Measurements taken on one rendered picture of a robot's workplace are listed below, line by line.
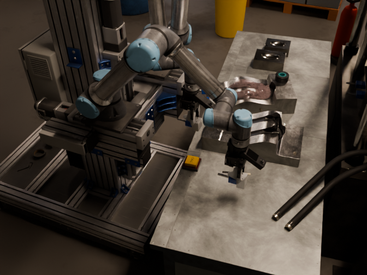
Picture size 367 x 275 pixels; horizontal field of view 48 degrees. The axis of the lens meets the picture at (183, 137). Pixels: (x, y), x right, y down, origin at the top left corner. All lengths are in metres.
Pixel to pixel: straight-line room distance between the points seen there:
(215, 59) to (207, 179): 2.59
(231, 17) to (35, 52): 2.90
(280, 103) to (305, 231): 0.82
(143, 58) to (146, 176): 1.46
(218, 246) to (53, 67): 1.23
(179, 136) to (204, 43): 1.61
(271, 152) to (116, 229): 1.07
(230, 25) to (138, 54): 3.34
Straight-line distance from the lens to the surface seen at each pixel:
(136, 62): 1.56
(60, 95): 2.36
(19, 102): 4.17
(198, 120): 2.11
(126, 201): 2.74
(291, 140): 2.20
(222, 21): 4.82
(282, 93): 2.44
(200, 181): 2.02
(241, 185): 1.85
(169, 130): 3.53
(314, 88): 2.72
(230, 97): 1.73
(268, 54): 2.90
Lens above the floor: 2.29
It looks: 42 degrees down
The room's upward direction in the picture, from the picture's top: 1 degrees counter-clockwise
